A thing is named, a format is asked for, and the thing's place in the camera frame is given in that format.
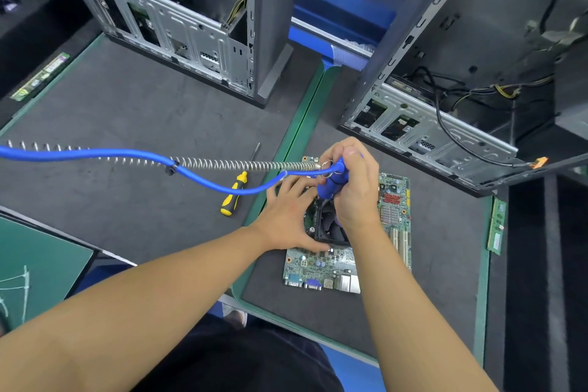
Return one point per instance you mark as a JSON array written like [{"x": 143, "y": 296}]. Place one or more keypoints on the dark grey computer case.
[{"x": 478, "y": 29}]

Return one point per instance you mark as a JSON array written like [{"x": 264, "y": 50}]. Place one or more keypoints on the person's left hand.
[{"x": 287, "y": 217}]

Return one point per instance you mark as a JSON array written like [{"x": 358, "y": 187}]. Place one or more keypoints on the person's white shoe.
[{"x": 235, "y": 317}]

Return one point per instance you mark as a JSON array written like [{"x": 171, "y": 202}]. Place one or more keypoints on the blue electric screwdriver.
[{"x": 333, "y": 182}]

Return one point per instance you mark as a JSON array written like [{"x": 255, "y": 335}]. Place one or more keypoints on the person's right forearm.
[{"x": 413, "y": 314}]

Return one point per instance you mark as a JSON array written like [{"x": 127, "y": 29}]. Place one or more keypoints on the black CPU fan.
[{"x": 326, "y": 226}]

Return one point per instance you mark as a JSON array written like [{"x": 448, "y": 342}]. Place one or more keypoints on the blue plastic crate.
[{"x": 340, "y": 10}]

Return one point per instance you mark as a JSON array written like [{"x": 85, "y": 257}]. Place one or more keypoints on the green memory module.
[
  {"x": 497, "y": 224},
  {"x": 39, "y": 77}
]

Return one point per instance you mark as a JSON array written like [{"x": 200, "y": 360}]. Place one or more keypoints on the silver computer case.
[{"x": 276, "y": 10}]

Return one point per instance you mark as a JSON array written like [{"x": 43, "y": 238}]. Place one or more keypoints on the person's right hand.
[{"x": 356, "y": 190}]

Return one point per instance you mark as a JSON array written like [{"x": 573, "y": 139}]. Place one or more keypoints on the person's left forearm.
[{"x": 110, "y": 314}]

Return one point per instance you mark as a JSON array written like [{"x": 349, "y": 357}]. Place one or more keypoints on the black divided foam tray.
[{"x": 528, "y": 295}]

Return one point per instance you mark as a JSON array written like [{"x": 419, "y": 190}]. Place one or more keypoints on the green motherboard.
[{"x": 395, "y": 212}]

